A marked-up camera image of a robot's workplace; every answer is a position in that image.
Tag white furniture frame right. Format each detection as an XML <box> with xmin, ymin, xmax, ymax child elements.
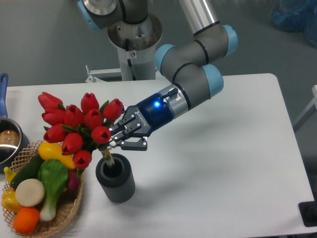
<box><xmin>292</xmin><ymin>85</ymin><xmax>317</xmax><ymax>133</ymax></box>

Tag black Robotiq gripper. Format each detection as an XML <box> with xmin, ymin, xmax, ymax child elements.
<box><xmin>109</xmin><ymin>96</ymin><xmax>173</xmax><ymax>151</ymax></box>

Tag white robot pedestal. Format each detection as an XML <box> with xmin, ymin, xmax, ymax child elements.
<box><xmin>107</xmin><ymin>13</ymin><xmax>162</xmax><ymax>81</ymax></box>

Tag red tulip bouquet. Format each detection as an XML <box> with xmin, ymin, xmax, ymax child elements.
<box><xmin>38</xmin><ymin>92</ymin><xmax>123</xmax><ymax>177</ymax></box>

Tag blue handled saucepan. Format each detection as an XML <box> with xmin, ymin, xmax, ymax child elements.
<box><xmin>0</xmin><ymin>73</ymin><xmax>29</xmax><ymax>174</ymax></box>

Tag black device at table edge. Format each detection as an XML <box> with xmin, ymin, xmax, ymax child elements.
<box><xmin>298</xmin><ymin>201</ymin><xmax>317</xmax><ymax>227</ymax></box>

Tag yellow squash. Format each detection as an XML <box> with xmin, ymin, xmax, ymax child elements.
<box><xmin>38</xmin><ymin>141</ymin><xmax>76</xmax><ymax>170</ymax></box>

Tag green cucumber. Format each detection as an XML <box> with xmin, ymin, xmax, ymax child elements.
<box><xmin>10</xmin><ymin>154</ymin><xmax>44</xmax><ymax>189</ymax></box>

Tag yellow bell pepper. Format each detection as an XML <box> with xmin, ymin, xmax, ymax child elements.
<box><xmin>1</xmin><ymin>188</ymin><xmax>22</xmax><ymax>213</ymax></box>

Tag woven wicker basket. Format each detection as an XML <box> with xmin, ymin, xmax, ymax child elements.
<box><xmin>0</xmin><ymin>141</ymin><xmax>84</xmax><ymax>238</ymax></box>

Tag white metal base frame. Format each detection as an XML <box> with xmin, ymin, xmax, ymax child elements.
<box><xmin>85</xmin><ymin>64</ymin><xmax>161</xmax><ymax>83</ymax></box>

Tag blue plastic bag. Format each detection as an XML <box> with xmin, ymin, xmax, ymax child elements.
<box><xmin>270</xmin><ymin>0</ymin><xmax>317</xmax><ymax>47</ymax></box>

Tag orange fruit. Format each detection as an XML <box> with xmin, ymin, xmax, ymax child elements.
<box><xmin>13</xmin><ymin>207</ymin><xmax>40</xmax><ymax>235</ymax></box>

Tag round beige bun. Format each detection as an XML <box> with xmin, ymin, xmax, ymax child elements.
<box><xmin>15</xmin><ymin>178</ymin><xmax>45</xmax><ymax>207</ymax></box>

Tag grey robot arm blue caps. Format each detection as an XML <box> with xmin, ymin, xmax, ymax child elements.
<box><xmin>77</xmin><ymin>0</ymin><xmax>238</xmax><ymax>151</ymax></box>

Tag purple red radish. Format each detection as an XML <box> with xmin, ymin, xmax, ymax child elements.
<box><xmin>66</xmin><ymin>170</ymin><xmax>81</xmax><ymax>191</ymax></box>

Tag green bok choy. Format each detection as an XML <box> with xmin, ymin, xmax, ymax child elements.
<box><xmin>38</xmin><ymin>159</ymin><xmax>68</xmax><ymax>222</ymax></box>

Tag dark grey ribbed vase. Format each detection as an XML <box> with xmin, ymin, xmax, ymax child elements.
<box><xmin>95</xmin><ymin>154</ymin><xmax>136</xmax><ymax>203</ymax></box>

